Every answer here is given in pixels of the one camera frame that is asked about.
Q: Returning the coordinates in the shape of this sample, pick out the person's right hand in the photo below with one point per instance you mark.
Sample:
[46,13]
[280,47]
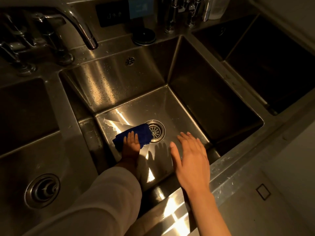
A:
[194,167]

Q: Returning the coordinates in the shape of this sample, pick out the person's left hand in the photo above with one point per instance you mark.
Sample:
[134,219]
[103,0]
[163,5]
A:
[131,149]

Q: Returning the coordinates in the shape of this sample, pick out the blue cleaning cloth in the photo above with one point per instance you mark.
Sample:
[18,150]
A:
[145,135]

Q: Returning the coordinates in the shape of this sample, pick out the stainless steel sink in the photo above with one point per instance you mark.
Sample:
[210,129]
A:
[110,81]

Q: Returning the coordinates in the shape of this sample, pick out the white spray bottle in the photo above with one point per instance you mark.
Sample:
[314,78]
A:
[219,9]

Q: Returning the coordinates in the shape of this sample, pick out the person's left forearm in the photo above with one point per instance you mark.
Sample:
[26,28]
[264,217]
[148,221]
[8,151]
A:
[128,167]

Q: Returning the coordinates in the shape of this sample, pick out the round black sink stopper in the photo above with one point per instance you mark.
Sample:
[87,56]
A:
[144,36]

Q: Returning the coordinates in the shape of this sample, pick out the light grey sleeve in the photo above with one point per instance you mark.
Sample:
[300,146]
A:
[98,206]

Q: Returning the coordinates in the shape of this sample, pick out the small square floor cover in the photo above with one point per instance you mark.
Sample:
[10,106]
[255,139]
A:
[263,192]

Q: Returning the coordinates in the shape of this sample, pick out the round overflow cover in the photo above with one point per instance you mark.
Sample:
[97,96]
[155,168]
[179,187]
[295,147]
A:
[130,61]
[222,30]

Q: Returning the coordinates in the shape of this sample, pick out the chrome long-spout faucet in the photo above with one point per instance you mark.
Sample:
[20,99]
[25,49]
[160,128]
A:
[190,14]
[83,31]

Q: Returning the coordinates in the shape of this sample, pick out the small chrome tap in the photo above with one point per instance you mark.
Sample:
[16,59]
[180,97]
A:
[25,69]
[171,19]

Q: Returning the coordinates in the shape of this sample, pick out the black label plate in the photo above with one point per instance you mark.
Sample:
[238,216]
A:
[112,14]

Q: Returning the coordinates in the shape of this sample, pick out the blue label plate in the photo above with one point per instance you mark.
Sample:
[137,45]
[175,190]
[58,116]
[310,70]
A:
[140,8]

